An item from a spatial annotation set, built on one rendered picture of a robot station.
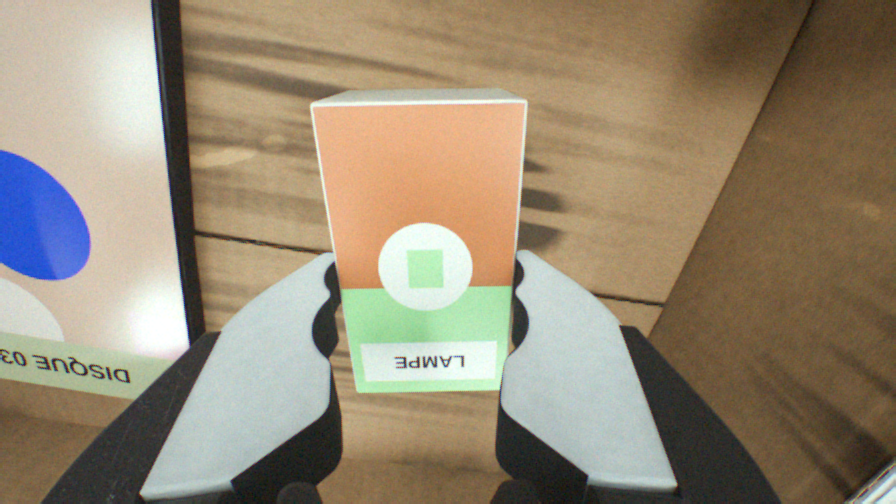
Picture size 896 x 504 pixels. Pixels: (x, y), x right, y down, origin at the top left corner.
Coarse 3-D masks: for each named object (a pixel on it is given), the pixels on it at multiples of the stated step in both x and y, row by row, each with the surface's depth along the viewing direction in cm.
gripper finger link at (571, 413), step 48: (528, 288) 10; (576, 288) 10; (528, 336) 8; (576, 336) 8; (528, 384) 7; (576, 384) 7; (624, 384) 7; (528, 432) 6; (576, 432) 6; (624, 432) 6; (528, 480) 7; (576, 480) 6; (624, 480) 5; (672, 480) 5
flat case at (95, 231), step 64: (0, 0) 11; (64, 0) 11; (128, 0) 11; (0, 64) 11; (64, 64) 12; (128, 64) 12; (0, 128) 12; (64, 128) 12; (128, 128) 12; (0, 192) 13; (64, 192) 13; (128, 192) 14; (0, 256) 15; (64, 256) 15; (128, 256) 15; (192, 256) 15; (0, 320) 16; (64, 320) 16; (128, 320) 16; (192, 320) 16; (64, 384) 18; (128, 384) 18
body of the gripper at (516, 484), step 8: (512, 480) 5; (520, 480) 5; (288, 488) 5; (296, 488) 5; (304, 488) 5; (312, 488) 5; (504, 488) 5; (512, 488) 5; (520, 488) 5; (528, 488) 5; (280, 496) 5; (288, 496) 5; (296, 496) 5; (304, 496) 5; (312, 496) 5; (496, 496) 5; (504, 496) 5; (512, 496) 5; (520, 496) 5; (528, 496) 5; (536, 496) 5
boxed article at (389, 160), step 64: (320, 128) 10; (384, 128) 10; (448, 128) 10; (512, 128) 10; (384, 192) 10; (448, 192) 10; (512, 192) 10; (384, 256) 11; (448, 256) 11; (512, 256) 11; (384, 320) 12; (448, 320) 12; (384, 384) 14; (448, 384) 14
